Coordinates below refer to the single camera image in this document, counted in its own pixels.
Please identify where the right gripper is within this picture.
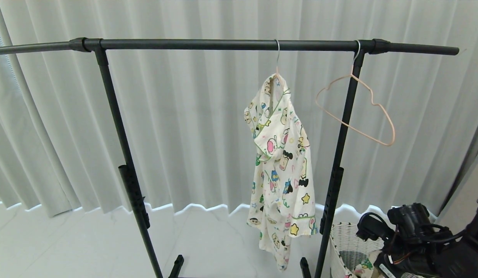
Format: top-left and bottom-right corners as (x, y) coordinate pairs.
(374, 247), (434, 278)

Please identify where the cream printed garment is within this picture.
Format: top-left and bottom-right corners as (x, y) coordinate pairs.
(244, 73), (318, 271)
(345, 251), (382, 278)

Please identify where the pink clothes hanger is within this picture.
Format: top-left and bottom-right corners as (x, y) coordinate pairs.
(272, 39), (282, 83)
(315, 41), (396, 147)

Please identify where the white laundry basket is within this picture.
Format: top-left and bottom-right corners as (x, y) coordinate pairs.
(329, 222), (428, 278)

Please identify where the black clothes rack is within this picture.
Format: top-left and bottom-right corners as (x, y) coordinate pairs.
(0, 37), (460, 278)

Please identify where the white curtain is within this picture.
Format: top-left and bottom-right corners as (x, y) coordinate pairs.
(0, 0), (478, 217)

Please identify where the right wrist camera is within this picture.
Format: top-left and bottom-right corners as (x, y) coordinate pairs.
(356, 203), (434, 242)

